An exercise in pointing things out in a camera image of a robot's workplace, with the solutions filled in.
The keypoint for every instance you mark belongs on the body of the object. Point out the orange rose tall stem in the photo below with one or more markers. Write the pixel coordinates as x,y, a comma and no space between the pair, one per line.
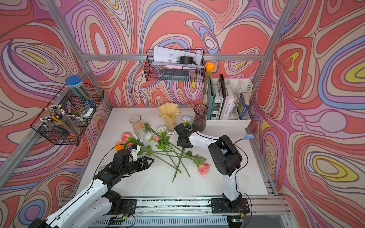
209,67

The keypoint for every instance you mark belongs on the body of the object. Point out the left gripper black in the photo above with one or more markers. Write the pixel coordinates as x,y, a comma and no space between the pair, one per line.
144,162

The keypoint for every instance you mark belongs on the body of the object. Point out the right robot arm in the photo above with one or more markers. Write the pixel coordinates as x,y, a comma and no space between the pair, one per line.
225,155

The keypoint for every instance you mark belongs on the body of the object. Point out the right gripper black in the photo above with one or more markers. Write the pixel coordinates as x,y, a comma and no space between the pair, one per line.
179,143

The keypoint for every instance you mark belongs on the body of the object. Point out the black wire basket left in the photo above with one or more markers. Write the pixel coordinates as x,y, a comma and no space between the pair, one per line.
81,115

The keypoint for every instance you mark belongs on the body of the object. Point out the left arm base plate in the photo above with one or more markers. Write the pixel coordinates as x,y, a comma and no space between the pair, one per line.
124,206

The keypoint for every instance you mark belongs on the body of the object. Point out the pink rose left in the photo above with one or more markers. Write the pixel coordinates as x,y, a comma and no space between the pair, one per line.
139,146

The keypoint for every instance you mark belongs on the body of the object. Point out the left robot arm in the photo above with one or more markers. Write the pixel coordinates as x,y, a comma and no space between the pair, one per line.
97,198

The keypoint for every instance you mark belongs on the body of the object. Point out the pink rose right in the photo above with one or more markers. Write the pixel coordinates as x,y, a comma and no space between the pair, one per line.
199,161

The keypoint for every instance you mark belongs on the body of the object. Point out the blue lid pencil jar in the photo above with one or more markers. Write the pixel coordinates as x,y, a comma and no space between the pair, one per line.
77,86

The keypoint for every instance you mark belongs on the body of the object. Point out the blue desk lamp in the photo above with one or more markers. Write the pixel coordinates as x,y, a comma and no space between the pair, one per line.
247,137

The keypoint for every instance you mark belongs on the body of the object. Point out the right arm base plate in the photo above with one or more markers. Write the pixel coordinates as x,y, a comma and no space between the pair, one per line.
223,205

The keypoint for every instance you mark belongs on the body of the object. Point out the purple ribbed glass vase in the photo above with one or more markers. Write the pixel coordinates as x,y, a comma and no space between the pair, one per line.
200,118

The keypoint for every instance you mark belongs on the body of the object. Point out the yellow ruffled vase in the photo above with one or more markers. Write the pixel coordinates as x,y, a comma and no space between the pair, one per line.
169,112

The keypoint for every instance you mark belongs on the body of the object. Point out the black wire basket back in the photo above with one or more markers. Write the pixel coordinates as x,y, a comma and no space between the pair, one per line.
172,73

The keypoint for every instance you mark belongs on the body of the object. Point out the white plastic book organizer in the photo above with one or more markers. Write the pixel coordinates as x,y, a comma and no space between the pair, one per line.
241,85

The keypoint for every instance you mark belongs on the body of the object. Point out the pink rose beside gripper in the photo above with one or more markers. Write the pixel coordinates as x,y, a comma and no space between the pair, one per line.
130,146

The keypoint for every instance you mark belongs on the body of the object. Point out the orange rose left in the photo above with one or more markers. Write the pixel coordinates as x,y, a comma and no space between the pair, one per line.
119,146

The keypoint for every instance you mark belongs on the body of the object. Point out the black tape roll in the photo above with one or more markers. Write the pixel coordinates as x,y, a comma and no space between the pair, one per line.
187,60

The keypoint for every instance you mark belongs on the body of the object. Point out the cup of pencils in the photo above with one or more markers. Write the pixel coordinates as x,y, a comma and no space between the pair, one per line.
58,121

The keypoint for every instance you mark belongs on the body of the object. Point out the blue treehouse book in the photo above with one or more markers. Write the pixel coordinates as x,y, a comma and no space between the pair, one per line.
243,104

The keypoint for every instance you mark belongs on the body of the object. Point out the white papers in basket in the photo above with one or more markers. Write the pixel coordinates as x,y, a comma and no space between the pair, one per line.
170,57

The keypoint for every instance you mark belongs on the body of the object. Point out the pink book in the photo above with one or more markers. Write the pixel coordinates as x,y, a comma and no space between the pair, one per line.
228,103

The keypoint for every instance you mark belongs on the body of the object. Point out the teal green folder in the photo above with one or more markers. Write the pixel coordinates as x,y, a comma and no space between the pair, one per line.
210,97

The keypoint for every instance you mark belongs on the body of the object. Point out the black white magazine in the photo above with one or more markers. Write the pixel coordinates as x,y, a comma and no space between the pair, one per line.
218,102

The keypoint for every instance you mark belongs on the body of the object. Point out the black wire basket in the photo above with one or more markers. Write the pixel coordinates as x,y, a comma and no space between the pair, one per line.
81,115
172,73

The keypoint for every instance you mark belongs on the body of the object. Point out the clear glass vase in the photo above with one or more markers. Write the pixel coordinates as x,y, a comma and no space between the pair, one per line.
138,126

